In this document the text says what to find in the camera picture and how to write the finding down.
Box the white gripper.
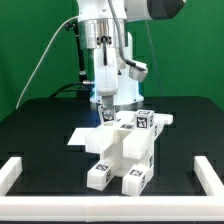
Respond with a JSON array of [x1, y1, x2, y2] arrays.
[[93, 48, 118, 108]]

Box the white tagged cube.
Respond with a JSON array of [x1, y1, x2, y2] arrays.
[[134, 110, 154, 130], [98, 105, 116, 125]]

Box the white chair seat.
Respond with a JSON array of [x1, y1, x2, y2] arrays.
[[100, 146, 154, 177]]

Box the white camera cable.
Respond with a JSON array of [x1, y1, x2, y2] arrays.
[[15, 14, 81, 110]]

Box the black cables at base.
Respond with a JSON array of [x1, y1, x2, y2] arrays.
[[48, 79, 96, 99]]

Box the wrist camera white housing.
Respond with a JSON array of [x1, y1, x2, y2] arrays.
[[127, 60, 148, 82]]

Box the white U-shaped fence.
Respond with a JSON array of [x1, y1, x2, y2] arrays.
[[0, 156, 224, 222]]

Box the black camera stand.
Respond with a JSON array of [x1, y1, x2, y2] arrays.
[[65, 21, 93, 99]]

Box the white chair back frame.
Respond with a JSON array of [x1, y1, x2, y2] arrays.
[[85, 110, 173, 159]]

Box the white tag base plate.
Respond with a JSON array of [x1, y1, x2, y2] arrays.
[[68, 128, 97, 146]]

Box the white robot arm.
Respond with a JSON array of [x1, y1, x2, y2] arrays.
[[76, 0, 187, 109]]

